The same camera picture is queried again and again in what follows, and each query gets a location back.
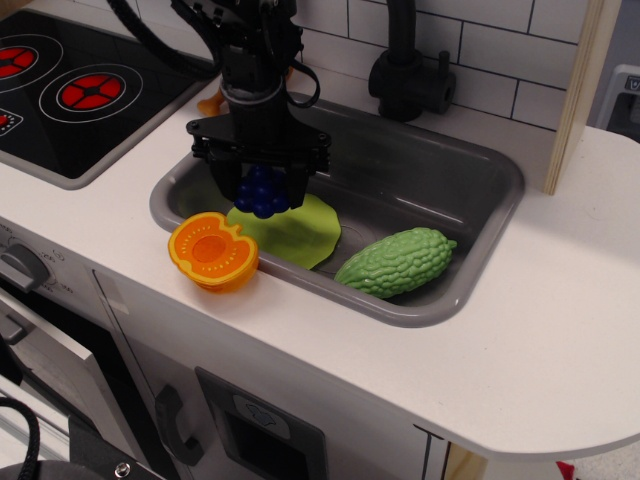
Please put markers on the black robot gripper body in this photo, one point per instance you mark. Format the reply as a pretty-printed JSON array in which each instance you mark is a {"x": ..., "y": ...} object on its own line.
[{"x": 264, "y": 133}]

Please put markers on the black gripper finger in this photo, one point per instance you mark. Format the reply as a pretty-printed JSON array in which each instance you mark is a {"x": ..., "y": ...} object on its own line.
[
  {"x": 227, "y": 175},
  {"x": 296, "y": 182}
]

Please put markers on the blue toy blueberries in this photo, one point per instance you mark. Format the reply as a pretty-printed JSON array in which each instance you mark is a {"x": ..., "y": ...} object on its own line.
[{"x": 262, "y": 192}]

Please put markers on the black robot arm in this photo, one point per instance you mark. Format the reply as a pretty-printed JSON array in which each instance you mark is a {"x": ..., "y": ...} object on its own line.
[{"x": 252, "y": 43}]

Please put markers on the light green plastic plate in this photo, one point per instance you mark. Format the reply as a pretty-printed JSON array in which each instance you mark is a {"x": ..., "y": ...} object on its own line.
[{"x": 305, "y": 236}]

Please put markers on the brown toy chicken drumstick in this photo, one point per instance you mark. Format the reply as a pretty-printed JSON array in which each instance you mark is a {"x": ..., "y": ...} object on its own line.
[{"x": 210, "y": 105}]

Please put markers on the orange toy pumpkin half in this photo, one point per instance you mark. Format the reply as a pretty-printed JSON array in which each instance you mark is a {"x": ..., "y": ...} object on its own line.
[{"x": 212, "y": 253}]

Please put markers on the green toy bitter melon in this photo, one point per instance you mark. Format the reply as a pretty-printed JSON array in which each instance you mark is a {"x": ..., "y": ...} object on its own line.
[{"x": 398, "y": 263}]

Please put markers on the black toy faucet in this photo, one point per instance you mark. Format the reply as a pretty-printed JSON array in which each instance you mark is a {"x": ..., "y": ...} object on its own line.
[{"x": 404, "y": 85}]

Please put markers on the black toy stove top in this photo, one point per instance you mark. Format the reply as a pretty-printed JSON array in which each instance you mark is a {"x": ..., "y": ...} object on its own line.
[{"x": 75, "y": 99}]

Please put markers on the grey oven knob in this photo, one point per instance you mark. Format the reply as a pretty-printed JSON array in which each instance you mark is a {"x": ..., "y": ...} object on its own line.
[{"x": 23, "y": 268}]

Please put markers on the grey oven door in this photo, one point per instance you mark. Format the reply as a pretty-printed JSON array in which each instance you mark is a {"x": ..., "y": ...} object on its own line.
[{"x": 67, "y": 368}]

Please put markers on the grey dishwasher panel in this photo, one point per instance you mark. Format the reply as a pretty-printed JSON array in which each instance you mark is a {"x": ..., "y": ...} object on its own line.
[{"x": 261, "y": 437}]

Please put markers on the grey appliance in background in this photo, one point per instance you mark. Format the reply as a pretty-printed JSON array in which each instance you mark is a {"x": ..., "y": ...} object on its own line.
[{"x": 619, "y": 112}]

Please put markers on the grey cabinet door handle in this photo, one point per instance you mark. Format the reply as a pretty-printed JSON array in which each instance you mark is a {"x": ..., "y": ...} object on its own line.
[{"x": 167, "y": 407}]

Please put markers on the light wooden side post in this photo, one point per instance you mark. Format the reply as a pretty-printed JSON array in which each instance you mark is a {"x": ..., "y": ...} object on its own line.
[{"x": 596, "y": 33}]

